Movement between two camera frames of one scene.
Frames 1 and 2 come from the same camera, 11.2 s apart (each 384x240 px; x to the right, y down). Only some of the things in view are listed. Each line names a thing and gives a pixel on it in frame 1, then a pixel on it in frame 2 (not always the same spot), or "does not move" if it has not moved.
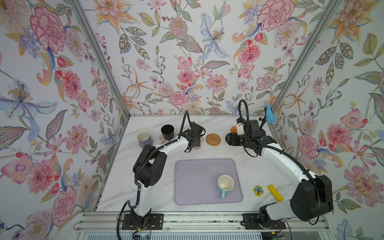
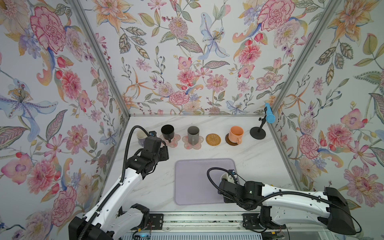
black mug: x=168 y=132 does not move
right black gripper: x=233 y=139 -> x=226 y=201
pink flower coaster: x=163 y=141 does not move
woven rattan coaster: x=213 y=139 does not move
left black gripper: x=197 y=141 -> x=163 y=149
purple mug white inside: x=144 y=137 does not move
